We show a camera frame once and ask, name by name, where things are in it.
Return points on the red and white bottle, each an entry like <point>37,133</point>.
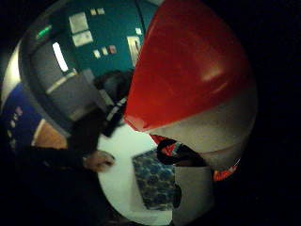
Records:
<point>188,78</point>

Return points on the blue patterned mat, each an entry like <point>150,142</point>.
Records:
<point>155,180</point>

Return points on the brown wooden cabinet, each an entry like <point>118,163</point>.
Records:
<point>50,137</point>

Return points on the blue banner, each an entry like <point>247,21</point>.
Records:
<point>17,121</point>

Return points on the long ceiling light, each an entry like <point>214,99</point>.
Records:
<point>60,56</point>

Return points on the green exit sign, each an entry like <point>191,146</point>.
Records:
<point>43,31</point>

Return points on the group of small wall notes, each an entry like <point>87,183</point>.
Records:
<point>104,51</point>

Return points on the large white wall poster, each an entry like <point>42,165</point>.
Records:
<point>78,22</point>
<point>82,38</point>

